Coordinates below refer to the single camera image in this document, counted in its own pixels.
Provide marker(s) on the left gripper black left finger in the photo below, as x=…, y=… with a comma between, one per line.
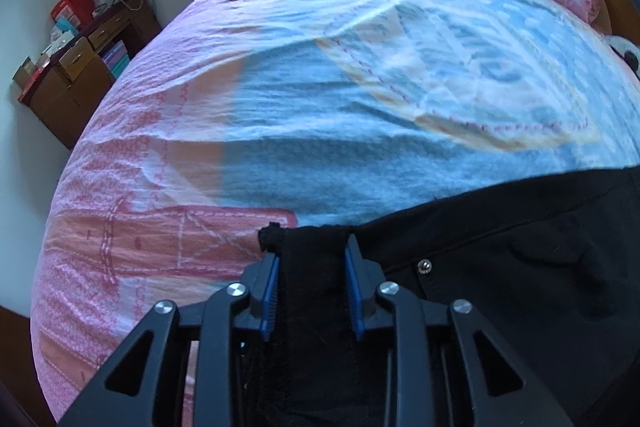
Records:
x=143, y=382

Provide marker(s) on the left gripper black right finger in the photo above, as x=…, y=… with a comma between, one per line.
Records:
x=439, y=365

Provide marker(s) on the black pants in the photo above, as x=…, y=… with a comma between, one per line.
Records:
x=551, y=262

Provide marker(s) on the pink and blue bed sheet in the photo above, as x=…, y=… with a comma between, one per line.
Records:
x=304, y=112

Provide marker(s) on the brown wooden desk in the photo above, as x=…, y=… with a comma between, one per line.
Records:
x=76, y=79

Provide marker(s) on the stacked books in desk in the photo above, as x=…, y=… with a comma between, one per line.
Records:
x=116, y=58

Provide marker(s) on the cardboard box on desk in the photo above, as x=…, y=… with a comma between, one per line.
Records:
x=30, y=72

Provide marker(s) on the black and white pillow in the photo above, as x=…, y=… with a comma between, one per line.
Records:
x=627, y=51

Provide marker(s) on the red gift bag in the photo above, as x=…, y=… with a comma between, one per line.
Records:
x=77, y=12

